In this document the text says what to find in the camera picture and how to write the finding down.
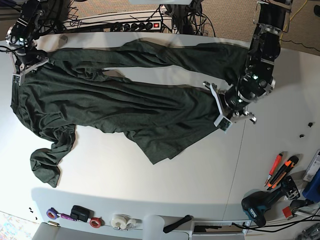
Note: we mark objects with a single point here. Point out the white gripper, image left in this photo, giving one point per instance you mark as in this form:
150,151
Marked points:
22,66

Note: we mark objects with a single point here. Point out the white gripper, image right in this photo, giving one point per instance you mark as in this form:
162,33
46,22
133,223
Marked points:
227,117

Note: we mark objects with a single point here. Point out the dark green t-shirt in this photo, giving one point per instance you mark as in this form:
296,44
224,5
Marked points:
72,90

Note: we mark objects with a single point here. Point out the black robot arm, image left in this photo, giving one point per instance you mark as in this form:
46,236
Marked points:
38,18

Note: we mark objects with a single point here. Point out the black robot arm, image right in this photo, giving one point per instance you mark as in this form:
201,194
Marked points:
256,78

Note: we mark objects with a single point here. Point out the orange black utility knife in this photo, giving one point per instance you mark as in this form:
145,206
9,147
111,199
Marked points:
282,172

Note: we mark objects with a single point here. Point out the red square tag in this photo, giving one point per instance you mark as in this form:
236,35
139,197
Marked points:
287,212

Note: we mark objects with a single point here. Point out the blue box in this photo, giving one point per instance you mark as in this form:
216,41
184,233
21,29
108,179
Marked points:
312,190

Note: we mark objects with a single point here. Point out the white plastic cup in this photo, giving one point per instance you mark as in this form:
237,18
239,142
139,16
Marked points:
153,226

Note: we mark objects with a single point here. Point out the purple tape roll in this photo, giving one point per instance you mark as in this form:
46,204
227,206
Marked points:
52,213

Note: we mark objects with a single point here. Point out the red tape roll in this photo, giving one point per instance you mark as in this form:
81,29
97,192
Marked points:
96,222

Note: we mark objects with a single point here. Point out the teal black cordless drill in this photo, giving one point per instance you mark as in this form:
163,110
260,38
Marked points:
256,204

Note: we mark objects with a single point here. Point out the black power strip red switch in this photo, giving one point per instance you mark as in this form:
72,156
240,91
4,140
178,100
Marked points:
136,27

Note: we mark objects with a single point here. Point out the black action camera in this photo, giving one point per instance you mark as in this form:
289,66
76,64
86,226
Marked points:
80,213

